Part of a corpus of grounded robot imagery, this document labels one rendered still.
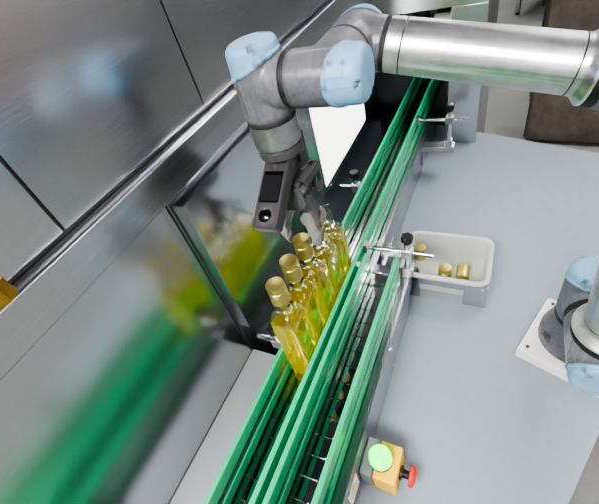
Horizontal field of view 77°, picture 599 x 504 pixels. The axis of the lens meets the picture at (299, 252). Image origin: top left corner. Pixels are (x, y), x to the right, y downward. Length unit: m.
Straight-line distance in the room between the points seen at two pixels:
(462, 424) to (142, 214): 0.76
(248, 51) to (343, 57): 0.12
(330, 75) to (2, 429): 0.56
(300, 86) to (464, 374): 0.74
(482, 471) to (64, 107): 0.92
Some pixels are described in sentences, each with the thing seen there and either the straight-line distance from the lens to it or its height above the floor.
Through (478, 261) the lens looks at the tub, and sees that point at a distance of 1.19.
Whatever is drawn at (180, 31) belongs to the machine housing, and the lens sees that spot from 0.70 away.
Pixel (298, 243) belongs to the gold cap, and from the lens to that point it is 0.71.
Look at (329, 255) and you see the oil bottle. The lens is 0.79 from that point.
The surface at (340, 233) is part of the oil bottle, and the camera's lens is 0.84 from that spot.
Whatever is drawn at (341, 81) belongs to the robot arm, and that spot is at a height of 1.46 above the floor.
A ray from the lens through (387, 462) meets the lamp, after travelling 0.82.
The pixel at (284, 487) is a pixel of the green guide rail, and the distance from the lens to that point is 0.77.
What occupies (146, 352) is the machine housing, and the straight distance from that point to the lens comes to 0.68.
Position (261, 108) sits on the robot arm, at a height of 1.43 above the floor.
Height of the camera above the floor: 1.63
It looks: 43 degrees down
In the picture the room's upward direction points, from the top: 18 degrees counter-clockwise
